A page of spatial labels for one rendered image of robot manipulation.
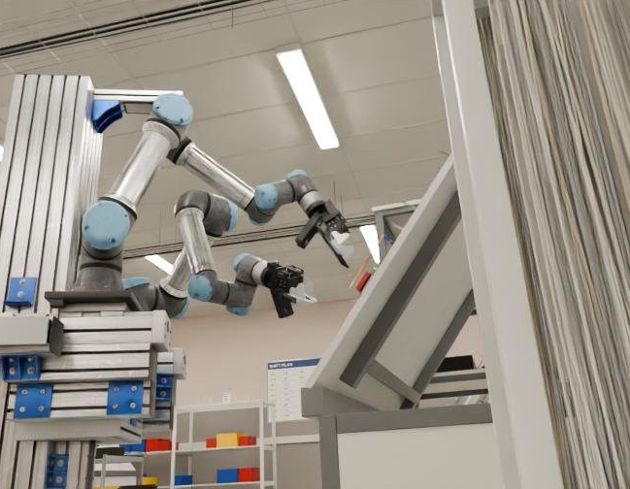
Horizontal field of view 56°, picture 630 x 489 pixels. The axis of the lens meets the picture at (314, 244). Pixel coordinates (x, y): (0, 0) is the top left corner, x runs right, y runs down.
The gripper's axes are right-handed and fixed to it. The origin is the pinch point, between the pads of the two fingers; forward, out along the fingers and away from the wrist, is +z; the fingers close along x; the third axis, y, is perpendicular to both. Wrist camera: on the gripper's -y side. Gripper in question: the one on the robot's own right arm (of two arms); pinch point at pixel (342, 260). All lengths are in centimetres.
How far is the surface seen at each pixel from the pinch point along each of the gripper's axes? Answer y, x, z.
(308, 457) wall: -128, 744, -138
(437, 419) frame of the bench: -4, -25, 57
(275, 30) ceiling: 55, 98, -217
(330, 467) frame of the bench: -29, -22, 53
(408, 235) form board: 13.3, -29.9, 19.0
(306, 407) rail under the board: -27, -23, 39
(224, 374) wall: -186, 733, -318
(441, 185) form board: 26.8, -31.2, 12.7
